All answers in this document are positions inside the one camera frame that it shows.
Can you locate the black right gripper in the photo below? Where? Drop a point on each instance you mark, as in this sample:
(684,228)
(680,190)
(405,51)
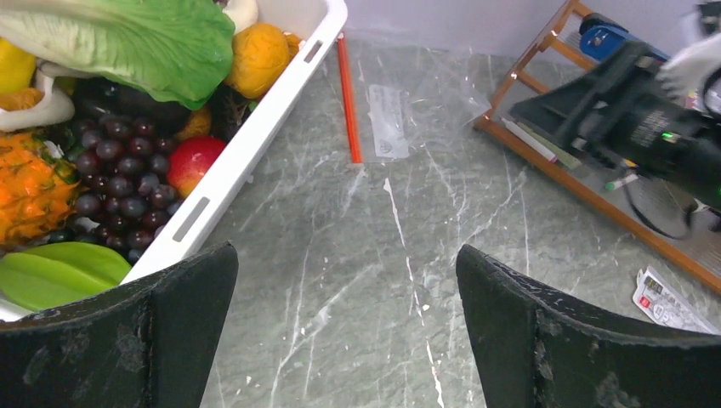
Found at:
(620,109)

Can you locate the orange wooden rack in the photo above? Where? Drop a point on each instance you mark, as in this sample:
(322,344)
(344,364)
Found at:
(700,257)

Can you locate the clear zip bag orange zipper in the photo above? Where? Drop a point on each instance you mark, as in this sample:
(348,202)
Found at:
(410,99)

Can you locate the green starfruit slice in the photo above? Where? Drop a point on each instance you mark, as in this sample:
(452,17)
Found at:
(51,275)

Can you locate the green napa cabbage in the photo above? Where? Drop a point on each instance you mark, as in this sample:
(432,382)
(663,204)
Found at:
(175,51)

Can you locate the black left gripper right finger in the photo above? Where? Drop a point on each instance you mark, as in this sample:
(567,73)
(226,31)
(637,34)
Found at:
(536,346)

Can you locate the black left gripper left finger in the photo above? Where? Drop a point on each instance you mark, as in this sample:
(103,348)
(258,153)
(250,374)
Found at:
(147,343)

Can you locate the red apple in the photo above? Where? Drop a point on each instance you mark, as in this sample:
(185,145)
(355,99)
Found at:
(191,160)

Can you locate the dark purple grape bunch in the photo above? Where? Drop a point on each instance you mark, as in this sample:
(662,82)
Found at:
(123,164)

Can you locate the blue stapler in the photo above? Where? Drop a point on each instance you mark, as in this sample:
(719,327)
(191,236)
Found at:
(601,36)

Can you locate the white plastic food bin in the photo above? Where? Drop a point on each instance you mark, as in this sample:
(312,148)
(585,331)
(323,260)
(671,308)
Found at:
(38,95)

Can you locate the white printed leaflet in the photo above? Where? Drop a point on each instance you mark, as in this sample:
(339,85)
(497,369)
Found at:
(664,306)

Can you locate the orange spiky dragon fruit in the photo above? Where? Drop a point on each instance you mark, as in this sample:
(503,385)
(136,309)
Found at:
(39,187)

